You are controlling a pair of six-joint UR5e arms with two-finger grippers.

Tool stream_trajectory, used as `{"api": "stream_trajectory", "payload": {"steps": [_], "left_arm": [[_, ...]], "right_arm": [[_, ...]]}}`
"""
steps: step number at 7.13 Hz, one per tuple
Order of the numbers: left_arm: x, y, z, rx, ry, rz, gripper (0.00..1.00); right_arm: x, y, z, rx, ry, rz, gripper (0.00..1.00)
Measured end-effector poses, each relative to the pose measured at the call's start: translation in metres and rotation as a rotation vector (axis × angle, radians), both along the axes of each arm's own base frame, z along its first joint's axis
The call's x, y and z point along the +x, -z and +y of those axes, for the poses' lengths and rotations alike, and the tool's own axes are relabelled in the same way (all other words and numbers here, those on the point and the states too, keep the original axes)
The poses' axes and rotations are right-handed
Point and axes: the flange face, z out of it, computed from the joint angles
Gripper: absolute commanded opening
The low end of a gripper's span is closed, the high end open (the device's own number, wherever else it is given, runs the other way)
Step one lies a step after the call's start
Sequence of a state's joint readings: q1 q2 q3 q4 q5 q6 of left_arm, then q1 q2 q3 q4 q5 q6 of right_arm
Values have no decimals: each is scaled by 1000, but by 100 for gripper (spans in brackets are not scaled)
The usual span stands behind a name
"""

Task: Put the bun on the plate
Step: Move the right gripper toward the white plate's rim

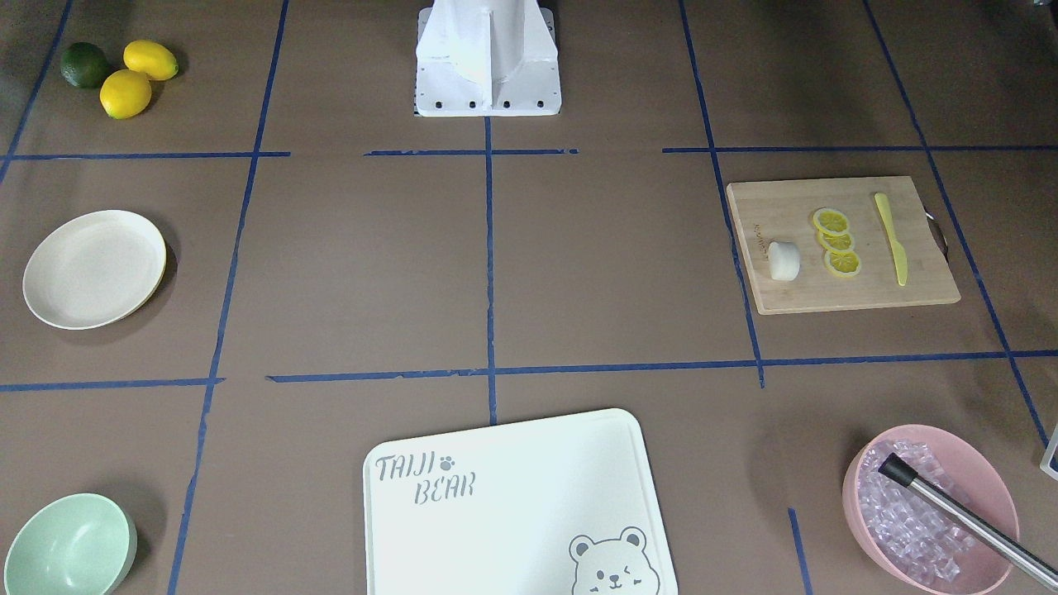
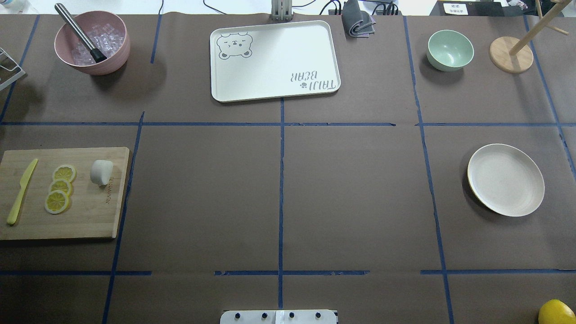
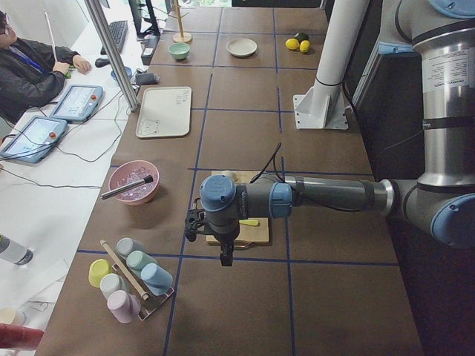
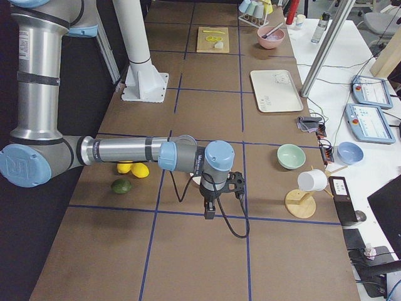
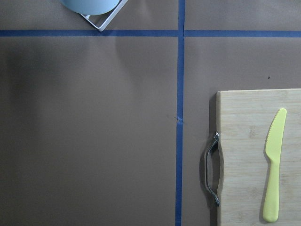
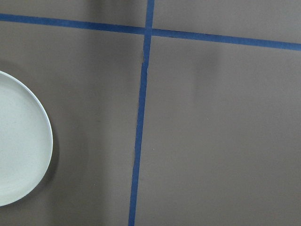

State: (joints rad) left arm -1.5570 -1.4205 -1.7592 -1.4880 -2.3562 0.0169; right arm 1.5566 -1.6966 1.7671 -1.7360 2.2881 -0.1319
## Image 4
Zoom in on far teach pendant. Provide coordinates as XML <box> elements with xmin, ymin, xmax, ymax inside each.
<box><xmin>351</xmin><ymin>75</ymin><xmax>393</xmax><ymax>109</ymax></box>

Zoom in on green lime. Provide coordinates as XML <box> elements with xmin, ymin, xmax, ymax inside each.
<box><xmin>111</xmin><ymin>179</ymin><xmax>132</xmax><ymax>194</ymax></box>

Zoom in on grey blue cup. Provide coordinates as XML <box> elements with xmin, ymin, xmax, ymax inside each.
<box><xmin>253</xmin><ymin>3</ymin><xmax>264</xmax><ymax>19</ymax></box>

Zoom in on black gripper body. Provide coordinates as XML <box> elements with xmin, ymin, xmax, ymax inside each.
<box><xmin>199</xmin><ymin>172</ymin><xmax>244</xmax><ymax>212</ymax></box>

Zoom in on orange black connector board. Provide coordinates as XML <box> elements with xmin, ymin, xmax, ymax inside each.
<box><xmin>316</xmin><ymin>123</ymin><xmax>334</xmax><ymax>166</ymax></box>

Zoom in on aluminium frame post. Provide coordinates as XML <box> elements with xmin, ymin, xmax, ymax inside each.
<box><xmin>300</xmin><ymin>0</ymin><xmax>356</xmax><ymax>98</ymax></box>

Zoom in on black box device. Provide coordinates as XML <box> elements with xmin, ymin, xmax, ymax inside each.
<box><xmin>328</xmin><ymin>176</ymin><xmax>358</xmax><ymax>226</ymax></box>

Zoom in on near teach pendant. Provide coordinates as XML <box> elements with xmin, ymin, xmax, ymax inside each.
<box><xmin>345</xmin><ymin>103</ymin><xmax>395</xmax><ymax>144</ymax></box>

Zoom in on red cylinder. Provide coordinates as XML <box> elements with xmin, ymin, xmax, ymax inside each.
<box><xmin>286</xmin><ymin>0</ymin><xmax>300</xmax><ymax>25</ymax></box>

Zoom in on white mug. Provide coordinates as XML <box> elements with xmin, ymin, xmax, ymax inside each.
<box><xmin>297</xmin><ymin>169</ymin><xmax>328</xmax><ymax>191</ymax></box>

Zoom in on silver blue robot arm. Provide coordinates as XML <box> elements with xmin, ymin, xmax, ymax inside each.
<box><xmin>1</xmin><ymin>1</ymin><xmax>244</xmax><ymax>219</ymax></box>

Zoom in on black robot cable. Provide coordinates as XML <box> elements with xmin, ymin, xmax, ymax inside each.
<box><xmin>169</xmin><ymin>171</ymin><xmax>251</xmax><ymax>238</ymax></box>

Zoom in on white steamed bun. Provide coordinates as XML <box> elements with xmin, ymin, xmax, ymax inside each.
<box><xmin>214</xmin><ymin>41</ymin><xmax>224</xmax><ymax>50</ymax></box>

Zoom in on clear water bottle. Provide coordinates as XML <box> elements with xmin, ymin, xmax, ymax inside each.
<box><xmin>311</xmin><ymin>12</ymin><xmax>331</xmax><ymax>43</ymax></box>

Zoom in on white cup rack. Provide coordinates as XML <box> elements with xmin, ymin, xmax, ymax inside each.
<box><xmin>238</xmin><ymin>13</ymin><xmax>269</xmax><ymax>28</ymax></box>

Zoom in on folded grey cloth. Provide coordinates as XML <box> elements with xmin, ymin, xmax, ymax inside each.
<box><xmin>296</xmin><ymin>117</ymin><xmax>322</xmax><ymax>133</ymax></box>

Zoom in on wooden mug stand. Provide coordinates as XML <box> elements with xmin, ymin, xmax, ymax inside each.
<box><xmin>284</xmin><ymin>166</ymin><xmax>347</xmax><ymax>219</ymax></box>

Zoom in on white bear tray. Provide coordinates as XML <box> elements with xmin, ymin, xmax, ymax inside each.
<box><xmin>250</xmin><ymin>70</ymin><xmax>303</xmax><ymax>113</ymax></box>

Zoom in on yellow cup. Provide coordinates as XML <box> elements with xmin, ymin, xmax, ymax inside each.
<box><xmin>262</xmin><ymin>0</ymin><xmax>273</xmax><ymax>15</ymax></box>

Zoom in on wooden cutting board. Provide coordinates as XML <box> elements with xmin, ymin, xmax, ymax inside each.
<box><xmin>196</xmin><ymin>26</ymin><xmax>230</xmax><ymax>53</ymax></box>

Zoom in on yellow lemon near lime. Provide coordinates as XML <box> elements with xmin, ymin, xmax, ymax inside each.
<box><xmin>130</xmin><ymin>162</ymin><xmax>150</xmax><ymax>179</ymax></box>

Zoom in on grey office chair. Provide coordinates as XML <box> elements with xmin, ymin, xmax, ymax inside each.
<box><xmin>364</xmin><ymin>1</ymin><xmax>400</xmax><ymax>56</ymax></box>

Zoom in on green bowl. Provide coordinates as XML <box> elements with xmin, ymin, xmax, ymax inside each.
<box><xmin>277</xmin><ymin>144</ymin><xmax>306</xmax><ymax>170</ymax></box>

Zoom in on cream round plate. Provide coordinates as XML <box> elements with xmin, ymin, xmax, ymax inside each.
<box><xmin>190</xmin><ymin>173</ymin><xmax>201</xmax><ymax>186</ymax></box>

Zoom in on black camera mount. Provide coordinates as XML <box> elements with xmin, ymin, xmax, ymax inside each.
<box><xmin>343</xmin><ymin>229</ymin><xmax>400</xmax><ymax>300</ymax></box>

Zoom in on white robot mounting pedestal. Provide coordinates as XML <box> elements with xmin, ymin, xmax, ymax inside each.
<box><xmin>113</xmin><ymin>0</ymin><xmax>169</xmax><ymax>103</ymax></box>

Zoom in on light blue cup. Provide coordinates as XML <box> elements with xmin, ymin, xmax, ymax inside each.
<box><xmin>239</xmin><ymin>0</ymin><xmax>251</xmax><ymax>13</ymax></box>

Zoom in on white paper cup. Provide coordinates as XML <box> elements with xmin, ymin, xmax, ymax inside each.
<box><xmin>295</xmin><ymin>14</ymin><xmax>306</xmax><ymax>29</ymax></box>

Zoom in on pink bowl with ice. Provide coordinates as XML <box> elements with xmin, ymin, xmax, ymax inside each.
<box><xmin>257</xmin><ymin>26</ymin><xmax>286</xmax><ymax>50</ymax></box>

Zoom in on blue bowl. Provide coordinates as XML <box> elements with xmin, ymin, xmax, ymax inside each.
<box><xmin>337</xmin><ymin>142</ymin><xmax>364</xmax><ymax>165</ymax></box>

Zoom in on yellow plastic knife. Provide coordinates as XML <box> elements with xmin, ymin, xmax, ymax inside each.
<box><xmin>202</xmin><ymin>29</ymin><xmax>225</xmax><ymax>34</ymax></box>

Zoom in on black monitor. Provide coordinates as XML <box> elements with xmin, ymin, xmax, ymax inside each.
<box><xmin>368</xmin><ymin>176</ymin><xmax>401</xmax><ymax>257</ymax></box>

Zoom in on yellow lemon far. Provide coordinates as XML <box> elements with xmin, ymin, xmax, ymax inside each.
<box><xmin>117</xmin><ymin>161</ymin><xmax>133</xmax><ymax>174</ymax></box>

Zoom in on teach pendant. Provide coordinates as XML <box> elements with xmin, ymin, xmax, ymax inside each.
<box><xmin>345</xmin><ymin>103</ymin><xmax>395</xmax><ymax>144</ymax></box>
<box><xmin>351</xmin><ymin>75</ymin><xmax>393</xmax><ymax>109</ymax></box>

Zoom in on metal scoop black tip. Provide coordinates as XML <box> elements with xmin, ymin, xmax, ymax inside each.
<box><xmin>262</xmin><ymin>22</ymin><xmax>284</xmax><ymax>39</ymax></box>

